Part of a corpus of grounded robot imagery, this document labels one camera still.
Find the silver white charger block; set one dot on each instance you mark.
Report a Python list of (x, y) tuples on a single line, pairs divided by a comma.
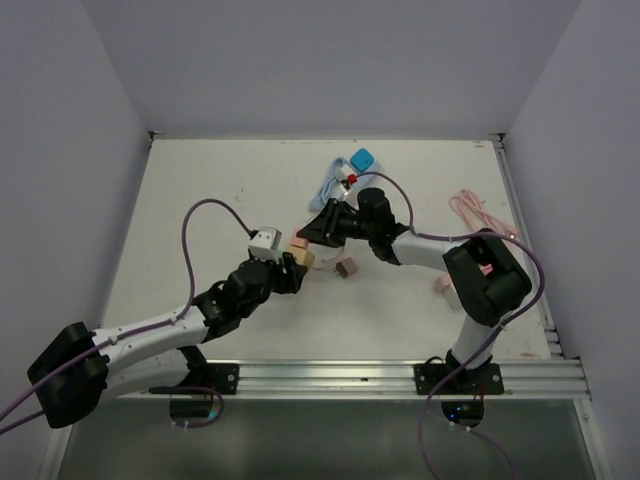
[(452, 298)]

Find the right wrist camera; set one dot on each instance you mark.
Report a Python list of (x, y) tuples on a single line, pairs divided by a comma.
[(348, 188)]

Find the pink charger plug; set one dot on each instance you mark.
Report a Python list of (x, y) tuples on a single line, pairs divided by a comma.
[(299, 242)]

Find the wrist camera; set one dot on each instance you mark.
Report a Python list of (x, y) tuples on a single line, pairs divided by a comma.
[(348, 188), (264, 245)]

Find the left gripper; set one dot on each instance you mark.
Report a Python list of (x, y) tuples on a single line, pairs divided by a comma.
[(290, 281)]

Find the light blue power strip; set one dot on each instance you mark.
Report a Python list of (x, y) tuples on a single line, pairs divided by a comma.
[(328, 187)]

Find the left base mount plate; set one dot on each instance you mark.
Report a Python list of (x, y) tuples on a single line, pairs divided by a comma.
[(222, 378)]

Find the white charger plug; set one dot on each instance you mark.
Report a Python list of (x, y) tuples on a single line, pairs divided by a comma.
[(342, 176)]

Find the pink power strip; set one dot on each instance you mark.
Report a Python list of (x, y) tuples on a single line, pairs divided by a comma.
[(445, 282)]

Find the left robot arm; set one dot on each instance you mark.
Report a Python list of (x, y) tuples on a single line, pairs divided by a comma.
[(82, 368)]

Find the brown plug adapter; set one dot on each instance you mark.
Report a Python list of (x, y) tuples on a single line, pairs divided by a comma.
[(346, 267)]

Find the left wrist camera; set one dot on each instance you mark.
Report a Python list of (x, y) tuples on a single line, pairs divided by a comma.
[(264, 245)]

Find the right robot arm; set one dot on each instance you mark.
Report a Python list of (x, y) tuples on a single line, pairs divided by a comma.
[(488, 280)]

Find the beige cube socket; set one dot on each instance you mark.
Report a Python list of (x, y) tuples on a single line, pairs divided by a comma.
[(304, 258)]

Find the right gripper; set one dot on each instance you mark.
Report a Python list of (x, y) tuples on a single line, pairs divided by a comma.
[(325, 228)]

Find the blue square charger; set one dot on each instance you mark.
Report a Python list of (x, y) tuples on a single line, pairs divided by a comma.
[(362, 160)]

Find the aluminium front rail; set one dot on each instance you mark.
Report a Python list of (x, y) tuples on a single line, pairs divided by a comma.
[(554, 379)]

